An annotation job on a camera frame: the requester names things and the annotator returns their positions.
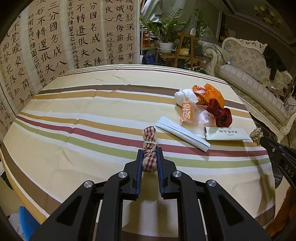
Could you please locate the pale green wipes packet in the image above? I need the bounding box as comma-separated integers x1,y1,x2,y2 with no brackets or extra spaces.
204,127,250,141

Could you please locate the checkered cloth bundle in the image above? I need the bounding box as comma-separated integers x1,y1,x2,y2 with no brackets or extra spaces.
142,126,158,173

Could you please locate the orange plastic bag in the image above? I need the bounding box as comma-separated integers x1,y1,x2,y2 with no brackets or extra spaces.
192,83,225,107

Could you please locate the white tissue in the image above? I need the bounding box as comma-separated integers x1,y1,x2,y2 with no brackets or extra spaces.
174,88,198,106

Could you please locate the brown patterned small pouch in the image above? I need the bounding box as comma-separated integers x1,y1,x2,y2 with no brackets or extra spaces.
249,127,263,146

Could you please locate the dark red crumpled bag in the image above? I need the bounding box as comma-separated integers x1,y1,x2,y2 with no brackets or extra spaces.
206,98,232,128

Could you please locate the striped tablecloth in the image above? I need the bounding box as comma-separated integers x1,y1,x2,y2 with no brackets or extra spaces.
0,64,277,241

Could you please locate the black jacket on sofa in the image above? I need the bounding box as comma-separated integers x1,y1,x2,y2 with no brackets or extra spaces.
263,46,287,81

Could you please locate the white orange printed bag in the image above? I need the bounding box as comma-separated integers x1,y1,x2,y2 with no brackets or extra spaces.
180,99,216,127

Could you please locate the grey white long box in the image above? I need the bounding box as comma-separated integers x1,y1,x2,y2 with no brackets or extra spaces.
155,116,210,152

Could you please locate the ornate white sofa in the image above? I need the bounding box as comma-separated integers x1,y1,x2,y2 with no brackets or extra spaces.
199,37,295,141

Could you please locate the wooden plant stand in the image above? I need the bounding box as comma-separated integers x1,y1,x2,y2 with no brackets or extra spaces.
159,32,203,70

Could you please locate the ceiling chandelier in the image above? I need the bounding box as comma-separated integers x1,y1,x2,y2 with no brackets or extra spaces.
254,4,282,28

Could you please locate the tall green potted plant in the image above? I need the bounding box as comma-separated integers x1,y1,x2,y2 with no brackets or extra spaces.
194,8,207,56

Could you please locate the potted plant white pot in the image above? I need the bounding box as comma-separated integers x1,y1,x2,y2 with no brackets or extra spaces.
140,8,185,54

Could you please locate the metal storage shelf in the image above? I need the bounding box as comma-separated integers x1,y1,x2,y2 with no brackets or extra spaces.
140,27,159,65

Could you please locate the calligraphy folding screen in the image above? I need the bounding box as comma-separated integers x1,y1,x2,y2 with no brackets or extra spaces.
1,0,139,137

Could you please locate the grey-green curtain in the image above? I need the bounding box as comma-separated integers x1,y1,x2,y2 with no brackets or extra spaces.
140,0,196,33

